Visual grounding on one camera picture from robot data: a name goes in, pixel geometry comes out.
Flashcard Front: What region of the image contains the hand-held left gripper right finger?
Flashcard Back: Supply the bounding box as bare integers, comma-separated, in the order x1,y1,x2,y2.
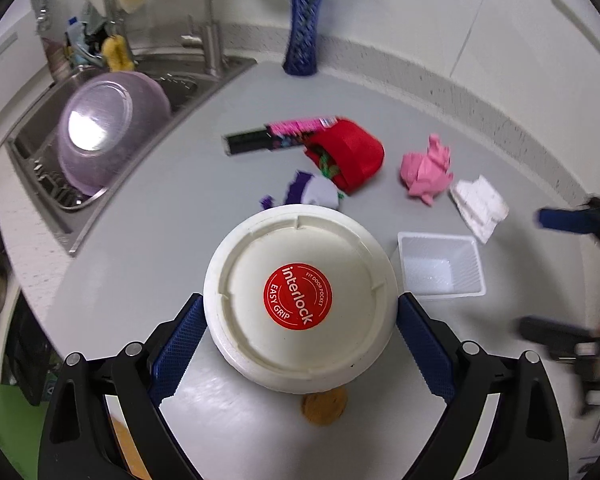
397,292,568,480

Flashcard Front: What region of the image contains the white tissue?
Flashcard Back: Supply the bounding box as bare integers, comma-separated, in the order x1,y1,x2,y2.
449,176,510,244

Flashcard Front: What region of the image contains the tall steel faucet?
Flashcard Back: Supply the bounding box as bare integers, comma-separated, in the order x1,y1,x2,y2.
34,0,106,68

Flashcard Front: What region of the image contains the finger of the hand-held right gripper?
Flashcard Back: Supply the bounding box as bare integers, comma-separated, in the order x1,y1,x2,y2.
537,196,600,261
517,316,600,361

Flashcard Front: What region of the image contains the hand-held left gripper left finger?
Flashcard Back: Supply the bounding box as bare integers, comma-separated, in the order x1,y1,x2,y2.
37,292,208,480

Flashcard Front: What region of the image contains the brown round cookie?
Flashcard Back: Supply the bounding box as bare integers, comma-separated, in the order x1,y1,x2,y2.
301,388,348,427

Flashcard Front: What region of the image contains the purple white wrapper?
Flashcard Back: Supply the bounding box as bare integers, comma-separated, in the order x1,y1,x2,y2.
260,170,343,211

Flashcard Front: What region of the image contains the short steel faucet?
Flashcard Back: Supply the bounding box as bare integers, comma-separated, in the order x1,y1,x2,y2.
180,0,226,78

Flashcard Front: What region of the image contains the pink paper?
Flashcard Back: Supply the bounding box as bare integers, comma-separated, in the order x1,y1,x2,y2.
399,133,454,206

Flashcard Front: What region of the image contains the purple plastic bowl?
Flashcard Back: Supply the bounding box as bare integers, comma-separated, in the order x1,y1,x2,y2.
56,71,172,197

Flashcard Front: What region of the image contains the wire dish rack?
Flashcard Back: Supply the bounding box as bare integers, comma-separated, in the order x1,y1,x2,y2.
32,157,112,209

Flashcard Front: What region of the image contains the white round container red label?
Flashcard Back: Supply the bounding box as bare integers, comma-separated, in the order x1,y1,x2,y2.
202,204,398,393

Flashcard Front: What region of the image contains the blue dish soap bottle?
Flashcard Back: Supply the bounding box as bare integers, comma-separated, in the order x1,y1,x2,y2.
65,17,88,61

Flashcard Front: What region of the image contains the pink black snack wrapper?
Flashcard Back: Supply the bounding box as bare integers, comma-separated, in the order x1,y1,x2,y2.
222,116,341,157

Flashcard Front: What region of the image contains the blue lattice vase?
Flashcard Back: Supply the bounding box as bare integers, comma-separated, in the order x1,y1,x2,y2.
281,0,331,77

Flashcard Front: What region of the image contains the stainless steel sink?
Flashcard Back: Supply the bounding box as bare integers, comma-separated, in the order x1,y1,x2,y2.
7,55,258,211

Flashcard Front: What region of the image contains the white plastic tray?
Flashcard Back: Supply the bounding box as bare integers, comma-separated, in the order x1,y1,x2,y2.
397,231,487,301

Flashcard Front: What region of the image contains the yellow sponge brush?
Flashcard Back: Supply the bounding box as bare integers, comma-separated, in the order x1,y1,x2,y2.
102,35,136,73

